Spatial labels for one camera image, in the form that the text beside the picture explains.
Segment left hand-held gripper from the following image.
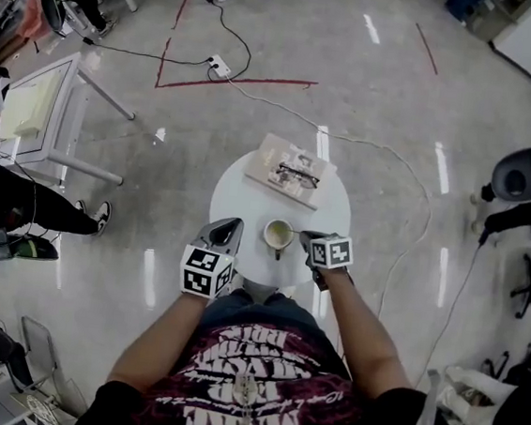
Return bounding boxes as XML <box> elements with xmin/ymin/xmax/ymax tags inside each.
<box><xmin>175</xmin><ymin>212</ymin><xmax>246</xmax><ymax>304</ymax></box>

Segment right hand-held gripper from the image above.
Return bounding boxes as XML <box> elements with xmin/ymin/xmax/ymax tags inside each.
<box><xmin>294</xmin><ymin>230</ymin><xmax>357</xmax><ymax>295</ymax></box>

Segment cream ceramic cup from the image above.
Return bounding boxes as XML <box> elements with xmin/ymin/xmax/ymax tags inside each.
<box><xmin>260</xmin><ymin>216</ymin><xmax>298</xmax><ymax>264</ymax></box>

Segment person's left forearm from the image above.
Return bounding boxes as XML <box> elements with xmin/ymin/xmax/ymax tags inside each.
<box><xmin>106</xmin><ymin>282</ymin><xmax>210</xmax><ymax>400</ymax></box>

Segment person's right forearm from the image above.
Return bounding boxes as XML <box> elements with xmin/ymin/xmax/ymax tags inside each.
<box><xmin>308</xmin><ymin>265</ymin><xmax>429</xmax><ymax>413</ymax></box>

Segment black-framed eyeglasses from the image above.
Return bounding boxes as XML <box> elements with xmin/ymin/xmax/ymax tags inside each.
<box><xmin>274</xmin><ymin>161</ymin><xmax>323</xmax><ymax>191</ymax></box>

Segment beige book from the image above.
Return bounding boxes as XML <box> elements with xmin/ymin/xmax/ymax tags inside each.
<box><xmin>239</xmin><ymin>129</ymin><xmax>342</xmax><ymax>213</ymax></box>

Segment person's blue jeans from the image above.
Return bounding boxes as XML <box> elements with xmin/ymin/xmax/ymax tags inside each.
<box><xmin>198</xmin><ymin>283</ymin><xmax>333</xmax><ymax>356</ymax></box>

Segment person's black printed shirt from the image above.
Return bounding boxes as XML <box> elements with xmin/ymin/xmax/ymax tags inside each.
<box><xmin>67</xmin><ymin>277</ymin><xmax>436</xmax><ymax>425</ymax></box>

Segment white power strip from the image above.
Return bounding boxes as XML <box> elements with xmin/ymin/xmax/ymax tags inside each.
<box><xmin>205</xmin><ymin>53</ymin><xmax>234</xmax><ymax>79</ymax></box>

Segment white plastic bag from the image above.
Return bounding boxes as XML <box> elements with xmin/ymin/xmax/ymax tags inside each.
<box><xmin>433</xmin><ymin>363</ymin><xmax>517</xmax><ymax>425</ymax></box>

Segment white rectangular table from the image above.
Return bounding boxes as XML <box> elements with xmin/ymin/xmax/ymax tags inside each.
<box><xmin>0</xmin><ymin>44</ymin><xmax>144</xmax><ymax>190</ymax></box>

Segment black chair base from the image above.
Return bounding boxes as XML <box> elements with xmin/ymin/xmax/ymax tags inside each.
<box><xmin>507</xmin><ymin>252</ymin><xmax>531</xmax><ymax>322</ymax></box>

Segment black office chair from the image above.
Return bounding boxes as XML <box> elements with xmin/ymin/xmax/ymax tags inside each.
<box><xmin>466</xmin><ymin>129</ymin><xmax>531</xmax><ymax>240</ymax></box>

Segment grey folding chair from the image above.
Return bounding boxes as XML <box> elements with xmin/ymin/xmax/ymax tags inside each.
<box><xmin>10</xmin><ymin>314</ymin><xmax>98</xmax><ymax>423</ymax></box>

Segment white power cable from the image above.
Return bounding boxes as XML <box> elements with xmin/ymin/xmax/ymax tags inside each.
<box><xmin>203</xmin><ymin>75</ymin><xmax>446</xmax><ymax>327</ymax></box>

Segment silver chain necklace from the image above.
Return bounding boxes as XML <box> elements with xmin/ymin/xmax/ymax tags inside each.
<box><xmin>223</xmin><ymin>372</ymin><xmax>290</xmax><ymax>425</ymax></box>

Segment black power cable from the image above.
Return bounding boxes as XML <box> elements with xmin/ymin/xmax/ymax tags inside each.
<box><xmin>80</xmin><ymin>0</ymin><xmax>260</xmax><ymax>86</ymax></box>

